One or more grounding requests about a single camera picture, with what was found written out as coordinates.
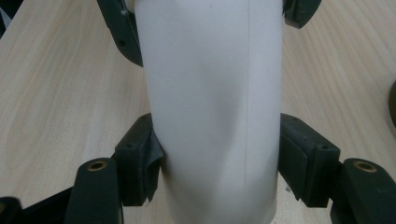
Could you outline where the stack of white paper cups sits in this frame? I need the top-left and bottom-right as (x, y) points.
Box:
(129, 0), (285, 224)

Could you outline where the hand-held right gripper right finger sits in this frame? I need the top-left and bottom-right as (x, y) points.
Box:
(277, 112), (341, 209)

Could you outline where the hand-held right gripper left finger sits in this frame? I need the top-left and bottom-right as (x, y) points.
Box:
(113, 112), (165, 208)

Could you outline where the dark double cup holder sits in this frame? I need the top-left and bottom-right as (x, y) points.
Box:
(388, 79), (396, 129)

